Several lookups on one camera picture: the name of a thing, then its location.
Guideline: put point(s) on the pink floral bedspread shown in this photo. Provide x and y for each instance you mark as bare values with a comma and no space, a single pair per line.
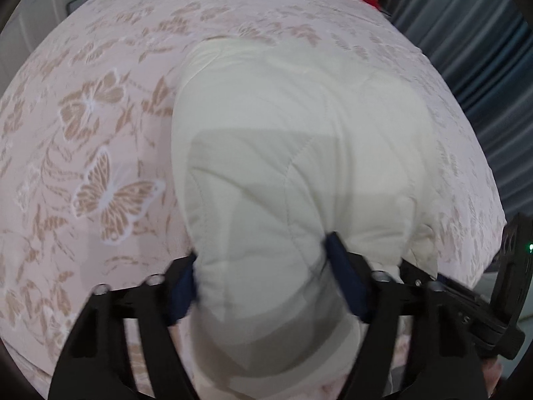
104,133

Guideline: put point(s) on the grey-blue curtain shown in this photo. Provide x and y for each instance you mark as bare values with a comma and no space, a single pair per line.
470,71

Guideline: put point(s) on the white wardrobe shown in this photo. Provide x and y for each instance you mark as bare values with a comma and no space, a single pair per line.
25,21

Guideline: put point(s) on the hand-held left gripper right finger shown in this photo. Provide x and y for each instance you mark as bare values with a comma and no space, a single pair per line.
345,277

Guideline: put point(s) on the person's right hand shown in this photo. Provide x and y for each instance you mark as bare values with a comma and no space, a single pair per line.
493,381

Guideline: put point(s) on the cream quilted jacket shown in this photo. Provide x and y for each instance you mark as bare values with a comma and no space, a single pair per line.
270,154

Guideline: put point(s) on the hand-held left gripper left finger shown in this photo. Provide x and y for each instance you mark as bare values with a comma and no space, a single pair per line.
183,296

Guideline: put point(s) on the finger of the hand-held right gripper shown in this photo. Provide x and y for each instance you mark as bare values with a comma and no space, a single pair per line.
416,270

